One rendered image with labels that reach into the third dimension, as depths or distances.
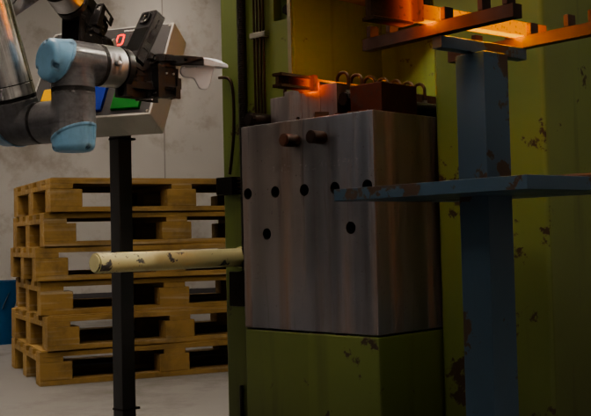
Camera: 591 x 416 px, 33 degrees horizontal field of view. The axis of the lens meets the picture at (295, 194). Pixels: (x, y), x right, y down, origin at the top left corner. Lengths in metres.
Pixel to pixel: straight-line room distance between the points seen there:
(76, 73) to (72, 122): 0.08
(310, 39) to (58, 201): 2.58
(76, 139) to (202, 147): 9.67
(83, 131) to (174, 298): 3.35
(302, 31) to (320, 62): 0.09
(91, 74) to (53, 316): 3.17
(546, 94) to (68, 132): 0.91
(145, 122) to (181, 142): 8.94
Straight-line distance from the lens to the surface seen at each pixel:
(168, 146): 11.27
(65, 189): 4.87
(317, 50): 2.50
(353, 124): 2.02
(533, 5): 2.05
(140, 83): 1.85
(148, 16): 1.91
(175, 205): 5.02
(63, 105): 1.75
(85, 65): 1.77
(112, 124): 2.43
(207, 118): 11.45
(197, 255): 2.40
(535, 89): 2.02
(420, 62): 2.61
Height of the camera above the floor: 0.67
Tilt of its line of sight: 2 degrees up
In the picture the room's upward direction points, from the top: 1 degrees counter-clockwise
